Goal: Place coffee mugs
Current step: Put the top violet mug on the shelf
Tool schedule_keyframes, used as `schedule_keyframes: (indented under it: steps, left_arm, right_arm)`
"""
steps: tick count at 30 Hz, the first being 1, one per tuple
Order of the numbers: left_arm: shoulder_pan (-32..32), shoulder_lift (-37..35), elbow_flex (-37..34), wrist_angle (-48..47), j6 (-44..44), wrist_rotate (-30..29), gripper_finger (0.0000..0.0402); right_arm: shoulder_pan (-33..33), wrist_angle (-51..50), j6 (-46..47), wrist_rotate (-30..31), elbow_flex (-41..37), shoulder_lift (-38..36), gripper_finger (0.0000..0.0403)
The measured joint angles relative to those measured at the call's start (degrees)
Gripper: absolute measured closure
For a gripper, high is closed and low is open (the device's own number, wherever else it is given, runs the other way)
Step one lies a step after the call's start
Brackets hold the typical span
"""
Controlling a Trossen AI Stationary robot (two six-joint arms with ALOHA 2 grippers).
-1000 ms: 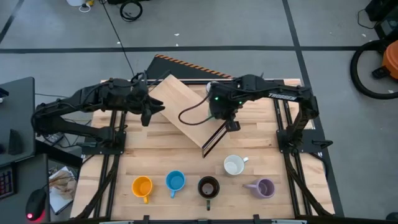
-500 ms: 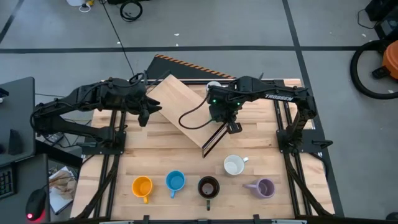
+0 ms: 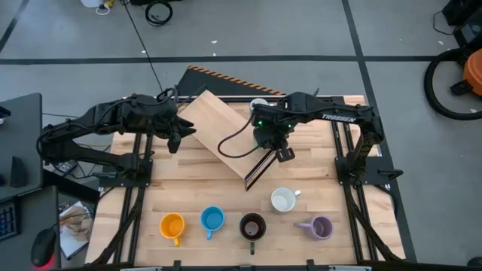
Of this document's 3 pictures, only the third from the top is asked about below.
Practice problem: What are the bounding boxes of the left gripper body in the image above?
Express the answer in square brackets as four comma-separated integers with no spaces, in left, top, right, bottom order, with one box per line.
[152,98,183,139]

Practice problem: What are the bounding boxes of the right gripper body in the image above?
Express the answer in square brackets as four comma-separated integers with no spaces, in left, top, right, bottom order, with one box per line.
[252,123,289,151]

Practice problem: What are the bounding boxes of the teal mug white interior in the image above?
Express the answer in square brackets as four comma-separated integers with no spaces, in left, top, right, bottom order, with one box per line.
[270,187,302,213]

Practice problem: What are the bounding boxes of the speckled teal brown mug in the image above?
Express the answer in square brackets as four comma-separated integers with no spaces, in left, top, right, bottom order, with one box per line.
[239,212,267,256]

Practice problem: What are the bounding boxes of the light blue faceted mug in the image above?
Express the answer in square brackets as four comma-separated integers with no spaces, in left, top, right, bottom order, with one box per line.
[200,206,226,241]

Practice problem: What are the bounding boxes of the yellow mug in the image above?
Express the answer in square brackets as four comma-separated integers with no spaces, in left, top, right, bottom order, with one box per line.
[159,212,186,248]

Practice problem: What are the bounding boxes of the purple ribbed mug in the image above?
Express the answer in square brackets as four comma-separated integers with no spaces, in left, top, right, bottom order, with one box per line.
[293,215,334,242]

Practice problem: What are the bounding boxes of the black ramp hazard stripe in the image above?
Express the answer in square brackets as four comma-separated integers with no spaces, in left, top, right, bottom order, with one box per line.
[176,65,287,97]

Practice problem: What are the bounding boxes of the brown paper pile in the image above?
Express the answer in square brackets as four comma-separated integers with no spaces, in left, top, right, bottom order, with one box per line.
[59,201,94,260]

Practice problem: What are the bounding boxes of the dark grey desk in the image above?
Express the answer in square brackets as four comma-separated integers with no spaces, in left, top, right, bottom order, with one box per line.
[0,186,61,271]

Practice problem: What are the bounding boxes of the black computer mouse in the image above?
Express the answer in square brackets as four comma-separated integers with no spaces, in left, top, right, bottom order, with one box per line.
[30,227,57,269]

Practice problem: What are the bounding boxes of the black keyboard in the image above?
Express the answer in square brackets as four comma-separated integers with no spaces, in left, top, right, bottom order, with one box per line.
[0,199,20,242]

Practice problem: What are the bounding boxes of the black vacuum nozzle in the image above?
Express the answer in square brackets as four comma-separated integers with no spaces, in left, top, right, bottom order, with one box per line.
[450,79,474,96]

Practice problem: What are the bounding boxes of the orange shop vacuum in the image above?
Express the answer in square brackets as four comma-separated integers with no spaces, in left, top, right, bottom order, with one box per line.
[462,47,482,97]

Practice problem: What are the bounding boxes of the black equipment cases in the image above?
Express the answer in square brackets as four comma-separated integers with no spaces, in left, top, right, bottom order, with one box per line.
[442,0,482,48]

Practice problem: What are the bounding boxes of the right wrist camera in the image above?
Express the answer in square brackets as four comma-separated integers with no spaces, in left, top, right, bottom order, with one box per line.
[276,147,296,163]

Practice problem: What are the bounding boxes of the wooden shelf black metal frame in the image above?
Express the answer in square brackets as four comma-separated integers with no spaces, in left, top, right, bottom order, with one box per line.
[176,89,279,192]

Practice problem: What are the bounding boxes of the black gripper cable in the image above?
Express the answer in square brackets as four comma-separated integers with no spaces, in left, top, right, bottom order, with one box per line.
[217,111,264,159]

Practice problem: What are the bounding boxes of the long black floor cable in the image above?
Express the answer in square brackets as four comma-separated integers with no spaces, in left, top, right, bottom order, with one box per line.
[120,0,164,92]

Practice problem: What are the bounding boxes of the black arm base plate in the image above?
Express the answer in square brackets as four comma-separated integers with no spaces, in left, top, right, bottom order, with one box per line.
[334,156,404,186]
[98,157,154,188]

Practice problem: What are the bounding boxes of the black coiled cable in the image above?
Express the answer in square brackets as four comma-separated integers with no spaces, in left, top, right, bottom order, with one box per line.
[145,0,174,27]

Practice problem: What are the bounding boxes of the black metal table frame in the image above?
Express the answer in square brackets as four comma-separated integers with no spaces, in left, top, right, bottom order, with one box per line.
[84,93,419,271]

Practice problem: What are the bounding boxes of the black vacuum hose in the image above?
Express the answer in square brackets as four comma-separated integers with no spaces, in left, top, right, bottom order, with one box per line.
[423,47,482,121]

